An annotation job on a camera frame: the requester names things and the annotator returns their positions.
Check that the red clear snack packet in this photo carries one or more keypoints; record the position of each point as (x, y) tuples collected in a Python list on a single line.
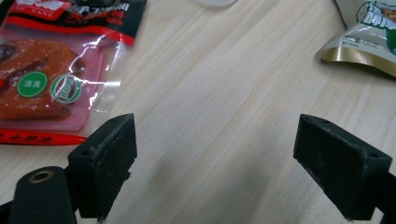
[(46, 71)]

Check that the green gold white packet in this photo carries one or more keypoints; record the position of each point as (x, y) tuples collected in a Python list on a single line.
[(367, 40)]

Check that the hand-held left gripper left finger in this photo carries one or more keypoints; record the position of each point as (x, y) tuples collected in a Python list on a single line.
[(102, 168)]

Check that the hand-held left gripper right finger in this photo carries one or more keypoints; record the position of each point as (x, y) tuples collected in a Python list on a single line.
[(336, 168)]

